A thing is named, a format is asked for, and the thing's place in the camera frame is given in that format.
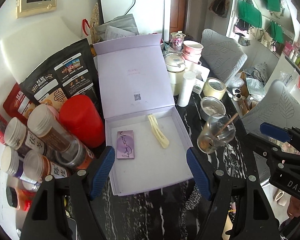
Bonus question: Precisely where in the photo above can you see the cream plastic hair clip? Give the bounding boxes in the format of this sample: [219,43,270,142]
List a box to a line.
[147,114,170,149]

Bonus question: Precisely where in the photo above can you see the lilac gift box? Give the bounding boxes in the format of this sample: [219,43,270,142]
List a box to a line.
[94,34,192,196]

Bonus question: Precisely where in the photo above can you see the red canister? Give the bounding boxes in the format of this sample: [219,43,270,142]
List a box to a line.
[59,95,106,148]

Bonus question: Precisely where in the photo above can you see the grey leaf chair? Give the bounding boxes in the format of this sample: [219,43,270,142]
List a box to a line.
[241,80,300,181]
[200,29,248,87]

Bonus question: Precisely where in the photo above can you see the purple signed card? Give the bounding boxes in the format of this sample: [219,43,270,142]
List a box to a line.
[116,130,134,159]

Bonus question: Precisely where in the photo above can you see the white lidded jar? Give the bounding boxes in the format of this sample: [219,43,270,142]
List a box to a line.
[164,53,186,96]

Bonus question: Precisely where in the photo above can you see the small metal bowl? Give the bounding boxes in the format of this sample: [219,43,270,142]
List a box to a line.
[200,96,226,121]

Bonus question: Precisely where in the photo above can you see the glass mug with stick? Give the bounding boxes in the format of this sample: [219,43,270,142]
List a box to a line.
[197,113,238,154]

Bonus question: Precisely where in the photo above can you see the white refrigerator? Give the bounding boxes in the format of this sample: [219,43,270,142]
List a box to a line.
[101,0,171,41]

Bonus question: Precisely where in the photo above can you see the brown spice jar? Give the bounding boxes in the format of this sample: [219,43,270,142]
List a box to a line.
[27,104,83,169]

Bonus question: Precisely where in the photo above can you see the black coffee bag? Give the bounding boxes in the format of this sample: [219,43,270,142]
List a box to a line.
[19,38,101,111]

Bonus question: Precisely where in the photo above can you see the pink stacked bowls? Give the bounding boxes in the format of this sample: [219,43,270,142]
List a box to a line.
[181,40,204,63]

